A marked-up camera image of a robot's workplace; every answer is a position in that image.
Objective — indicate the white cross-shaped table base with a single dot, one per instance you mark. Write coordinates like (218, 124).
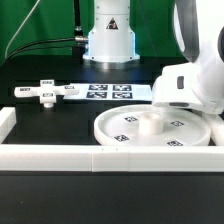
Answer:
(47, 92)

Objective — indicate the white U-shaped fence frame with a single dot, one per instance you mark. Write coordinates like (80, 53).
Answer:
(103, 158)

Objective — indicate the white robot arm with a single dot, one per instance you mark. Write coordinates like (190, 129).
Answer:
(198, 27)

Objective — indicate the white marker sheet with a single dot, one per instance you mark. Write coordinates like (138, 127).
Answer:
(111, 92)

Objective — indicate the white round table top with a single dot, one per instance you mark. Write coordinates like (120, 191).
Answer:
(146, 125)

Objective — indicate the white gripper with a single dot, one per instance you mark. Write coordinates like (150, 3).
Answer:
(174, 88)

